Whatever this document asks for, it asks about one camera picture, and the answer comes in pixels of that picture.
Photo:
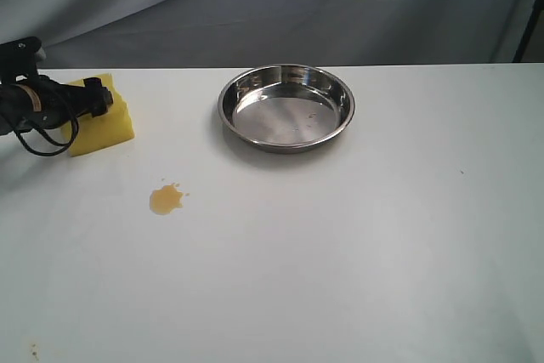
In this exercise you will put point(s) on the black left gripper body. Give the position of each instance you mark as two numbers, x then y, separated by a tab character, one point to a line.
44	102

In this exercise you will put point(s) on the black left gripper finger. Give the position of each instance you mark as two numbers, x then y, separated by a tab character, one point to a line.
100	98

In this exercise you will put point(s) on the yellow sponge block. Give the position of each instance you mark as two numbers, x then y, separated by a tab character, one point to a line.
99	132

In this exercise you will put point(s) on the brown liquid spill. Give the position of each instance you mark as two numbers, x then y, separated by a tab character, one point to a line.
170	197

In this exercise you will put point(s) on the grey backdrop cloth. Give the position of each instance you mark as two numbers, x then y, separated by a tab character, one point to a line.
246	33

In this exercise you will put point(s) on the round stainless steel pan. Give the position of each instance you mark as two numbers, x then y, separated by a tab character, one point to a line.
286	108

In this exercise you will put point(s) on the black stand pole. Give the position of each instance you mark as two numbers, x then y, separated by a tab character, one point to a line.
529	29

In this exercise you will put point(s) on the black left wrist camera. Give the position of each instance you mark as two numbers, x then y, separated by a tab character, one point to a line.
19	58

